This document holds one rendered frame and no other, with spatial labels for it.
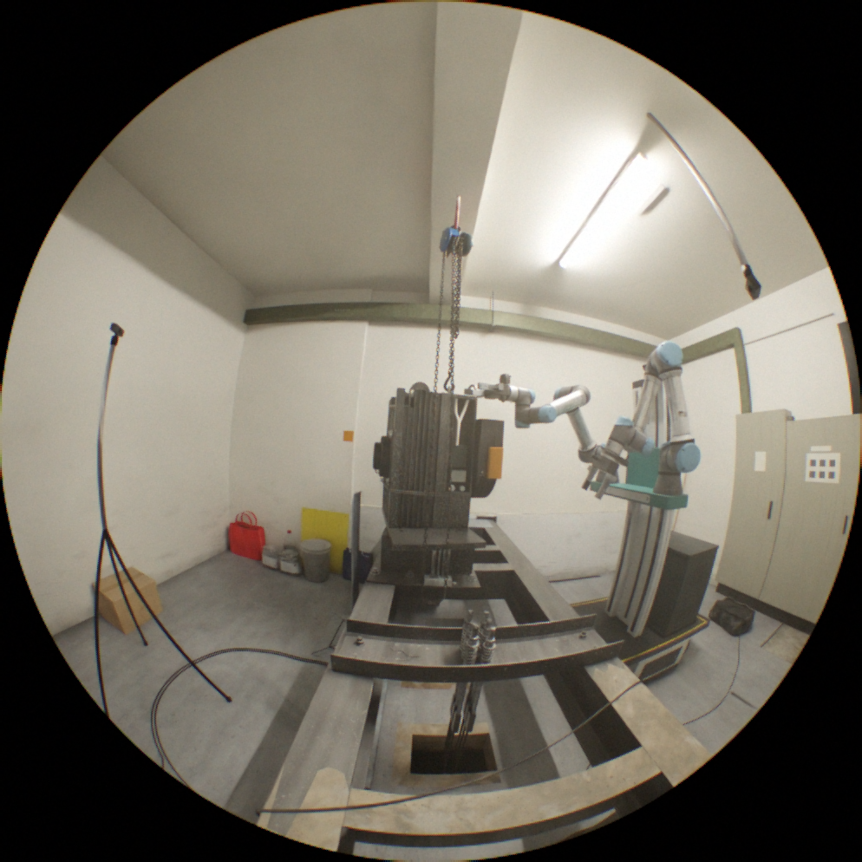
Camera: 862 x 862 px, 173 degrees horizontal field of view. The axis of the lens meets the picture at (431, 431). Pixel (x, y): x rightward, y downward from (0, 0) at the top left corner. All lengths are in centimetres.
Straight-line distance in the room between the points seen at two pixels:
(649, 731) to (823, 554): 230
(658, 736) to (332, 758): 75
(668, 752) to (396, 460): 154
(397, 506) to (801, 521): 309
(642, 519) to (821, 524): 181
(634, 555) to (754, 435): 181
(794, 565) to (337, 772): 304
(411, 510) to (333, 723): 109
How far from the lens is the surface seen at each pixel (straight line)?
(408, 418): 143
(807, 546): 300
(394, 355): 281
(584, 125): 177
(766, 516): 311
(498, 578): 170
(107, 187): 257
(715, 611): 294
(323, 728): 81
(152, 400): 258
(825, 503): 293
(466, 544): 133
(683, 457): 126
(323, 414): 278
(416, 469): 146
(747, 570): 325
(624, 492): 157
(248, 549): 324
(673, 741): 94
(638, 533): 184
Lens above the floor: 134
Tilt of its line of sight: 3 degrees up
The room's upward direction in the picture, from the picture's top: 4 degrees clockwise
